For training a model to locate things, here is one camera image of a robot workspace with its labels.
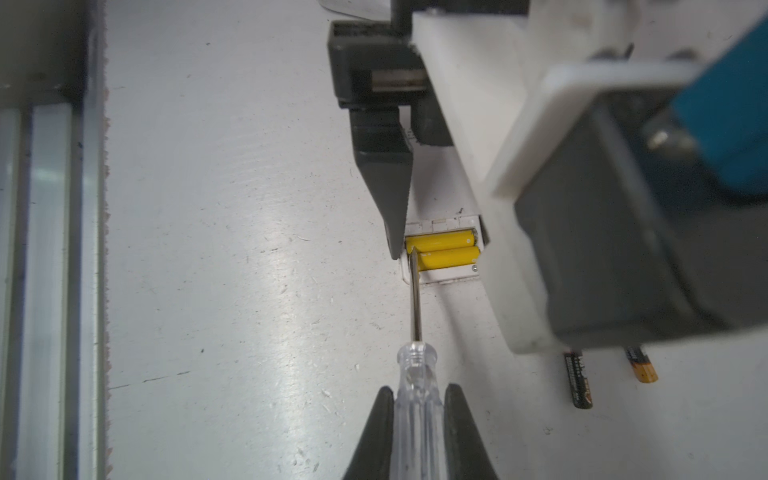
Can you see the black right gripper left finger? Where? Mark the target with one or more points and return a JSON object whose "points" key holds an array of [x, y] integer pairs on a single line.
{"points": [[371, 459]]}

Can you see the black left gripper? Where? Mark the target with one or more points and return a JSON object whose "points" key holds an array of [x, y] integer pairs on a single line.
{"points": [[374, 66]]}

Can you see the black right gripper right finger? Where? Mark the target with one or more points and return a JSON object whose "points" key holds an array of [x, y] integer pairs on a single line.
{"points": [[466, 456]]}

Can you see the clear handle screwdriver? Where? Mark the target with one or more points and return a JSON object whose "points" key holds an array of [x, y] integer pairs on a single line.
{"points": [[418, 441]]}

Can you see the white remote green buttons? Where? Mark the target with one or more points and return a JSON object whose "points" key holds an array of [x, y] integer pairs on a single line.
{"points": [[440, 197]]}

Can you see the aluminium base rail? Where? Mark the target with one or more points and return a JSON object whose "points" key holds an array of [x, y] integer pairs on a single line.
{"points": [[53, 225]]}

